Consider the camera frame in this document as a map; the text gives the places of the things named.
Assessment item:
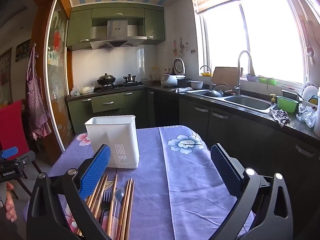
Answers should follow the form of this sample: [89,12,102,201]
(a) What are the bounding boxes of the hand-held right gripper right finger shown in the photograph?
[207,143,293,240]

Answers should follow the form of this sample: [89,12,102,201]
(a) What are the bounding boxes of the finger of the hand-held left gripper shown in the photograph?
[1,147,18,158]

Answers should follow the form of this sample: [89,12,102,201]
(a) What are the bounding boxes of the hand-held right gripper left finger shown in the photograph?
[26,144,112,240]

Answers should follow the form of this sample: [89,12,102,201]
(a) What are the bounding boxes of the black fork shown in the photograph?
[98,191,112,227]

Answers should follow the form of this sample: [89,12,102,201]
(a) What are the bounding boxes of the grey spoon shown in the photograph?
[110,189,125,240]

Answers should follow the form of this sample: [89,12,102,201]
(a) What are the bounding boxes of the white plastic utensil holder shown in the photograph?
[84,115,140,169]

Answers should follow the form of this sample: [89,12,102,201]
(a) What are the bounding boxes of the person's left hand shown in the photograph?
[4,181,17,222]

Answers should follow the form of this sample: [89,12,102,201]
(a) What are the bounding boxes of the red chair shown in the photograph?
[0,100,32,198]

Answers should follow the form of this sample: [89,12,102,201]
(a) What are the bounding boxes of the dark base cabinets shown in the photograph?
[146,87,320,205]

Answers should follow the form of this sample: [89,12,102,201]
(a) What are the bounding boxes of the purple floral tablecloth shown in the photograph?
[24,125,255,240]

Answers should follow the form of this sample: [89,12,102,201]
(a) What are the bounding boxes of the green base cabinets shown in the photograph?
[66,89,150,135]

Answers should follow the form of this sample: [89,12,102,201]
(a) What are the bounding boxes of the purple checkered apron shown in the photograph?
[26,46,52,140]

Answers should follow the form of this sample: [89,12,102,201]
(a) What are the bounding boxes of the stainless double sink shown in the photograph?
[185,88,278,113]

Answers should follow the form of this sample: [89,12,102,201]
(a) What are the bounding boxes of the dark crumpled rag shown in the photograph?
[269,109,292,128]

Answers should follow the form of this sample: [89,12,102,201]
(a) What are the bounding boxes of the black pan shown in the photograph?
[202,84,233,98]

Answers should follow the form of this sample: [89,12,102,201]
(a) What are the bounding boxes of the white plastic bags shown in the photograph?
[71,85,95,96]

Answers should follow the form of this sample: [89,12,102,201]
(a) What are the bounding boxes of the glass door with swan print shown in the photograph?
[44,0,74,153]

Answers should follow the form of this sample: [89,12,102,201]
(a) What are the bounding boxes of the gas stove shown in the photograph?
[96,81,145,91]

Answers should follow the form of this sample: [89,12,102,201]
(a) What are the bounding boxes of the green plastic basin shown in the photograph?
[276,96,299,113]

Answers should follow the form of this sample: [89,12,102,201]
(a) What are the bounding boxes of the black wok with lid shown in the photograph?
[97,73,117,86]

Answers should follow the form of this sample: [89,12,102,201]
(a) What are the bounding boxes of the small curved faucet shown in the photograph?
[200,65,213,90]

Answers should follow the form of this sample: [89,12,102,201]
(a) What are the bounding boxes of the wooden cutting board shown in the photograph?
[212,66,243,90]

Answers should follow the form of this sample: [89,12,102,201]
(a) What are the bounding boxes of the black inner cooker pot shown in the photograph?
[177,78,193,88]

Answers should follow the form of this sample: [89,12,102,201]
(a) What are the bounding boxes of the crumpled clear plastic bag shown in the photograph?
[296,104,317,128]

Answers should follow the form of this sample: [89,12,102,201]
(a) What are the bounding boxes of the green plastic bowl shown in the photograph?
[257,76,278,85]

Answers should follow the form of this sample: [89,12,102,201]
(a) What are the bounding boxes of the white rice cooker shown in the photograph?
[160,58,186,87]

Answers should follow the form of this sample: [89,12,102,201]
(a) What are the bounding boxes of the tall steel faucet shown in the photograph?
[234,50,255,96]

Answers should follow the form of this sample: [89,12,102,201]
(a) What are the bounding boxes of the dish rack with plates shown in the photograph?
[299,81,320,110]

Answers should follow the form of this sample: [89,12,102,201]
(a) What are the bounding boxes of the kitchen window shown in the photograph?
[192,0,313,85]

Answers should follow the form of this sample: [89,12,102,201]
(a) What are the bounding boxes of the steel range hood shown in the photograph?
[90,19,147,50]

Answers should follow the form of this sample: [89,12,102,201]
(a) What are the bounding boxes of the framed wall scroll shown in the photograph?
[0,47,13,105]

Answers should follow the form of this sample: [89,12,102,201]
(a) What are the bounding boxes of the dark wall picture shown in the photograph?
[15,40,31,62]

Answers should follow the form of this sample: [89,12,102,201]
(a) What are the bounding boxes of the wall hooks with utensils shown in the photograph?
[171,37,190,57]

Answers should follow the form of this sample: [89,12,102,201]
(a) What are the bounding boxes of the green wall cabinets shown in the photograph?
[66,6,167,51]

